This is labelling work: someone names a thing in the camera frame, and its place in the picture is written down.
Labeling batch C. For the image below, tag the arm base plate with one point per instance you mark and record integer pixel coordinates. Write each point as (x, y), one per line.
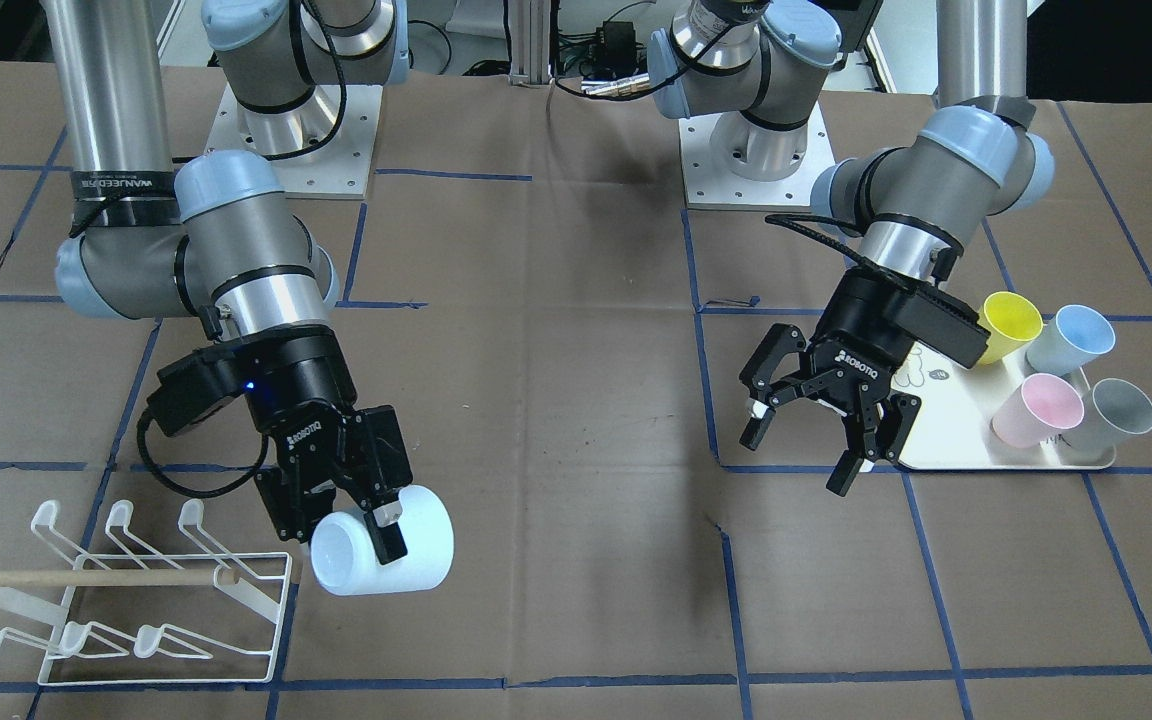
(335, 170)
(730, 164)

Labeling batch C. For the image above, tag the pink plastic cup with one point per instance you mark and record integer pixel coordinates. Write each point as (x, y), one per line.
(1043, 406)

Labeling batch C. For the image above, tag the grey plastic cup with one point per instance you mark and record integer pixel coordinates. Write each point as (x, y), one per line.
(1114, 410)

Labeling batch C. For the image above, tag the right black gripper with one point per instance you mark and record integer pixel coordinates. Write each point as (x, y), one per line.
(302, 388)

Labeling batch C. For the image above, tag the yellow plastic cup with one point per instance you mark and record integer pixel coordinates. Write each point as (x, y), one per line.
(1011, 321)

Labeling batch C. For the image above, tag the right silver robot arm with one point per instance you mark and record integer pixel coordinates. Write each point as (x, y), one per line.
(216, 240)

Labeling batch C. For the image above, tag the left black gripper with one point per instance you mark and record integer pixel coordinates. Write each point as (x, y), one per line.
(861, 322)

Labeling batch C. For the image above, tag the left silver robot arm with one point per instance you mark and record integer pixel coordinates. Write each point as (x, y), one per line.
(903, 215)

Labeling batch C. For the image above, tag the white wire cup rack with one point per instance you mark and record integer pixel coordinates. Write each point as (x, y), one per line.
(136, 615)

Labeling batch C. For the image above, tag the light blue cup rear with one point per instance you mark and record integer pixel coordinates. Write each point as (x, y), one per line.
(1076, 335)

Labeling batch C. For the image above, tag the cream bunny tray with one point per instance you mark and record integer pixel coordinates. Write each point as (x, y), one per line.
(951, 432)

